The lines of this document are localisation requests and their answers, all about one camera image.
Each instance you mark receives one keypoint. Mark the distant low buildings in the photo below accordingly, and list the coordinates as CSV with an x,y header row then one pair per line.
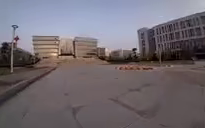
x,y
116,53

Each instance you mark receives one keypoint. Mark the pale wide steps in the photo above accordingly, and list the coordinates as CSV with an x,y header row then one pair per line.
x,y
73,61

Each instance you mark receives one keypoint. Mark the round flower bed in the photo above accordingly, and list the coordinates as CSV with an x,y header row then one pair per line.
x,y
135,67

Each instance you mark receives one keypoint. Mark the grey paved plaza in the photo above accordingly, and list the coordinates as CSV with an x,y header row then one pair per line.
x,y
106,100

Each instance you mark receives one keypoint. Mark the pale striped building complex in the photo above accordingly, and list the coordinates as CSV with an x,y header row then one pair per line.
x,y
65,46

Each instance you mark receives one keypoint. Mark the dark hedge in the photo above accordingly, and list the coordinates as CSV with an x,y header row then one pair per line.
x,y
150,61

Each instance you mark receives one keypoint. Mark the low dark building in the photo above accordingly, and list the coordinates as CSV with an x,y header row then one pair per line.
x,y
23,56

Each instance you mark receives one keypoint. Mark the curved glass building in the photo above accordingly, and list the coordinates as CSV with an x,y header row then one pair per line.
x,y
183,36

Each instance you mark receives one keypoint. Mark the dark kerb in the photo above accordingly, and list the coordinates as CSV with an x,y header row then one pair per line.
x,y
20,88

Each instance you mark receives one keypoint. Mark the red sign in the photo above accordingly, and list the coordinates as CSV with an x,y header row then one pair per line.
x,y
16,38

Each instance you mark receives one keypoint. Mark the white lamp pole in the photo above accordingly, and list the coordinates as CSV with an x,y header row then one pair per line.
x,y
12,50

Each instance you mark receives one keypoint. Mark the brownish side pavement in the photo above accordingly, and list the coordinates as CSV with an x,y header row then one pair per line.
x,y
10,78

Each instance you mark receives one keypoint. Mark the dark tree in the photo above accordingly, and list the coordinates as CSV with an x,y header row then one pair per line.
x,y
5,48

